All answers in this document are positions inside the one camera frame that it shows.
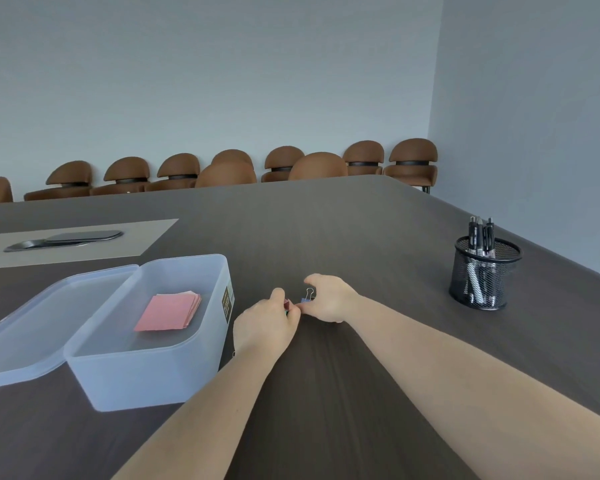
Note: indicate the person's right hand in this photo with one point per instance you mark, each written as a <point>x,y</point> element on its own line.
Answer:
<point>332,298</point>

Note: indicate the person's left hand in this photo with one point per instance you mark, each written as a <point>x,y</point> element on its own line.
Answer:
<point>261,327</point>

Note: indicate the person's right fingers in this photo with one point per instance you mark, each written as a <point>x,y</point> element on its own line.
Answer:
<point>320,282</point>

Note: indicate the person's left fingers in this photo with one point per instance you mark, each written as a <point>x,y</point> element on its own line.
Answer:
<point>292,317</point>

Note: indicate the blue binder clip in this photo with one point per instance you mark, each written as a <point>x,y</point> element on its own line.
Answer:
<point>307,297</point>

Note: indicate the person's left forearm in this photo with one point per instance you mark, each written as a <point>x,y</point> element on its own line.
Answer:
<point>205,419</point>

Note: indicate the person's right forearm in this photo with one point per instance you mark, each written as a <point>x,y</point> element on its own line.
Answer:
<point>470,389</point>

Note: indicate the row of brown chairs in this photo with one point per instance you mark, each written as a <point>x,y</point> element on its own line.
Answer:
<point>320,167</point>

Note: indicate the stack of pink paper sheets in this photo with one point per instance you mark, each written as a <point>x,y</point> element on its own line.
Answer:
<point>167,310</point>

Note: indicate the translucent plastic storage box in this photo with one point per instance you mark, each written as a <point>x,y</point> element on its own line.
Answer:
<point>145,374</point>

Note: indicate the black pen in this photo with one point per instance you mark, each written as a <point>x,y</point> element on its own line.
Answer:
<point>481,237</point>
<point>473,234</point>
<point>489,234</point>

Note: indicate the black mesh pen holder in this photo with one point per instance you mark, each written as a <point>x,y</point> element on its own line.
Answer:
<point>485,287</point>

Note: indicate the translucent plastic box lid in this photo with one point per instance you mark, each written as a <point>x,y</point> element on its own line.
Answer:
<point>30,334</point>

